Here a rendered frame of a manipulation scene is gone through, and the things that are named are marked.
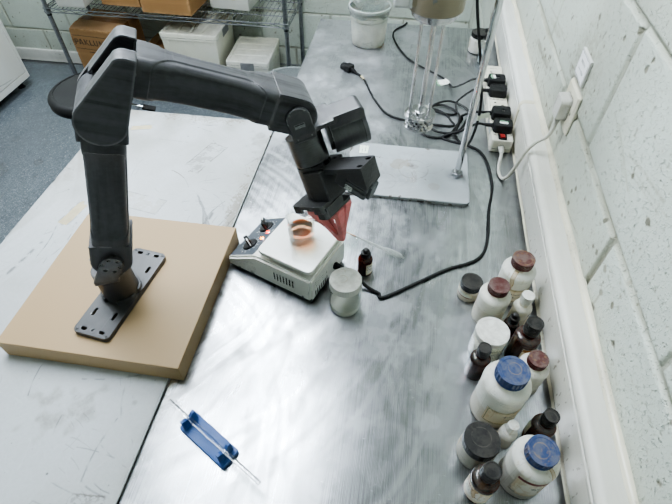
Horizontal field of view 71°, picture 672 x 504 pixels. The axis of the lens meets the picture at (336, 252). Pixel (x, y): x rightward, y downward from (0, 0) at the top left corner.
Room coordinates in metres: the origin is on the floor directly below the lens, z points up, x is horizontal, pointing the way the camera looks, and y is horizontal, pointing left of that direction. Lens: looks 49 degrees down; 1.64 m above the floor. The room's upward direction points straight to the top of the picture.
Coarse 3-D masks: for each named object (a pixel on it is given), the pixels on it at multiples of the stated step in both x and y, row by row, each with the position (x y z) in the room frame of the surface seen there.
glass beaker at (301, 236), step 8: (288, 208) 0.62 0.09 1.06; (288, 216) 0.61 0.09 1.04; (296, 216) 0.63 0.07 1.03; (304, 216) 0.63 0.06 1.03; (288, 224) 0.59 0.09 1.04; (296, 224) 0.58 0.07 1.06; (304, 224) 0.58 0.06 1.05; (312, 224) 0.60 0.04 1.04; (288, 232) 0.60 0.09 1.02; (296, 232) 0.58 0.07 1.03; (304, 232) 0.58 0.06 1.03; (312, 232) 0.59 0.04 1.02; (296, 240) 0.58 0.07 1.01; (304, 240) 0.58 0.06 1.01; (312, 240) 0.59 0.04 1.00; (304, 248) 0.58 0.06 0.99
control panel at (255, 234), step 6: (276, 222) 0.69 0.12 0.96; (258, 228) 0.69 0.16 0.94; (270, 228) 0.67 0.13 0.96; (252, 234) 0.67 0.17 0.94; (258, 234) 0.66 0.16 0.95; (264, 234) 0.65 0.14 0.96; (258, 240) 0.64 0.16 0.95; (264, 240) 0.63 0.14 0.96; (240, 246) 0.64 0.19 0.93; (258, 246) 0.61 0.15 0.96; (234, 252) 0.62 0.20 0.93; (240, 252) 0.61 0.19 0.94; (246, 252) 0.61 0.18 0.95; (252, 252) 0.60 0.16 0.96
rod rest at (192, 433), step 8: (192, 416) 0.29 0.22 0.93; (200, 416) 0.30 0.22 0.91; (184, 424) 0.28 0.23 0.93; (200, 424) 0.28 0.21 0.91; (208, 424) 0.28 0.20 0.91; (184, 432) 0.27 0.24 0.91; (192, 432) 0.27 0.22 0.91; (200, 432) 0.27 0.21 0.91; (208, 432) 0.27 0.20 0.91; (216, 432) 0.27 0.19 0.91; (192, 440) 0.26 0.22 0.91; (200, 440) 0.26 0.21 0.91; (208, 440) 0.26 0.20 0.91; (216, 440) 0.26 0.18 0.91; (224, 440) 0.26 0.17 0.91; (200, 448) 0.25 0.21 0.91; (208, 448) 0.25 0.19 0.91; (216, 448) 0.25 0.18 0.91; (232, 448) 0.24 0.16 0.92; (208, 456) 0.24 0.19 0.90; (216, 456) 0.23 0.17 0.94; (224, 456) 0.23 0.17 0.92; (224, 464) 0.22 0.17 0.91
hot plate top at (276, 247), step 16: (320, 224) 0.65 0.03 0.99; (272, 240) 0.61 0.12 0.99; (288, 240) 0.61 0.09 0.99; (320, 240) 0.61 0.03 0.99; (336, 240) 0.61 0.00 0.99; (272, 256) 0.57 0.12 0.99; (288, 256) 0.57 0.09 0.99; (304, 256) 0.57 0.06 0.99; (320, 256) 0.57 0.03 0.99; (304, 272) 0.53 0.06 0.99
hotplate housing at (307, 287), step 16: (240, 256) 0.60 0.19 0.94; (256, 256) 0.58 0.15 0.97; (336, 256) 0.60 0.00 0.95; (256, 272) 0.58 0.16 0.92; (272, 272) 0.56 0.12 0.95; (288, 272) 0.55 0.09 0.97; (320, 272) 0.55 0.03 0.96; (288, 288) 0.54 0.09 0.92; (304, 288) 0.52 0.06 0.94; (320, 288) 0.55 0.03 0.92
